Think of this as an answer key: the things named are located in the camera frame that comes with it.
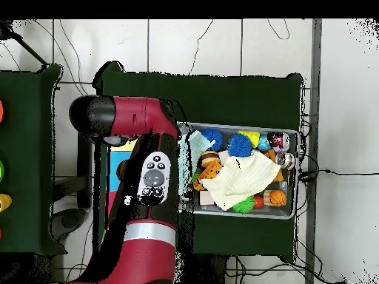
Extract cream waffle cloth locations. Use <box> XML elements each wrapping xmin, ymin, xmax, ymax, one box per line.
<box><xmin>200</xmin><ymin>150</ymin><xmax>282</xmax><ymax>211</ymax></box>

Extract dark green table cloth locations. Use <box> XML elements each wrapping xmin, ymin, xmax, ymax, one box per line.
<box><xmin>93</xmin><ymin>61</ymin><xmax>304</xmax><ymax>263</ymax></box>

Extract shallow mesh bin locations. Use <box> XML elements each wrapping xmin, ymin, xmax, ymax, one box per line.
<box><xmin>177</xmin><ymin>121</ymin><xmax>300</xmax><ymax>220</ymax></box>

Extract blue spiky ball with eyes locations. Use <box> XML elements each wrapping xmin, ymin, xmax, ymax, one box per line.
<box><xmin>227</xmin><ymin>133</ymin><xmax>253</xmax><ymax>158</ymax></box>

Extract toy burger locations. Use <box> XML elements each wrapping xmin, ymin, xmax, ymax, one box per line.
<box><xmin>199</xmin><ymin>150</ymin><xmax>221</xmax><ymax>169</ymax></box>

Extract yellow foam wedge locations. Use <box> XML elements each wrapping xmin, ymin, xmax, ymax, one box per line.
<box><xmin>238</xmin><ymin>130</ymin><xmax>261</xmax><ymax>149</ymax></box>

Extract black upright bar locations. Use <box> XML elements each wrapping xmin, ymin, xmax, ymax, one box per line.
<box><xmin>77</xmin><ymin>132</ymin><xmax>93</xmax><ymax>208</ymax></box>

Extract wooden three-hole box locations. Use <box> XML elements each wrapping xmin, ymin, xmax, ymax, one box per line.
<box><xmin>104</xmin><ymin>138</ymin><xmax>138</xmax><ymax>232</ymax></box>

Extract crushed soda can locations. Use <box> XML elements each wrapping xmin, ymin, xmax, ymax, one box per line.
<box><xmin>266</xmin><ymin>132</ymin><xmax>291</xmax><ymax>153</ymax></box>

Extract dark green side table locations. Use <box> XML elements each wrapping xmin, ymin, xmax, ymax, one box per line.
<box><xmin>0</xmin><ymin>64</ymin><xmax>67</xmax><ymax>256</ymax></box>

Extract yellow round object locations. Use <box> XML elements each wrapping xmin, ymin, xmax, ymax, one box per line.
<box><xmin>0</xmin><ymin>193</ymin><xmax>13</xmax><ymax>213</ymax></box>

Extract black floor cable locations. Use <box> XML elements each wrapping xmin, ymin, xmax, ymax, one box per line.
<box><xmin>298</xmin><ymin>169</ymin><xmax>379</xmax><ymax>182</ymax></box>

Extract green spiky ball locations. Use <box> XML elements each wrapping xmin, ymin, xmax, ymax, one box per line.
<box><xmin>232</xmin><ymin>195</ymin><xmax>256</xmax><ymax>214</ymax></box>

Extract orange toy basketball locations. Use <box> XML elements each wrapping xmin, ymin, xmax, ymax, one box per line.
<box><xmin>263</xmin><ymin>189</ymin><xmax>288</xmax><ymax>208</ymax></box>

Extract mint green waffle cloth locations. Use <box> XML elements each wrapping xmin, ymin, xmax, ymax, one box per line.
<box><xmin>178</xmin><ymin>129</ymin><xmax>215</xmax><ymax>196</ymax></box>

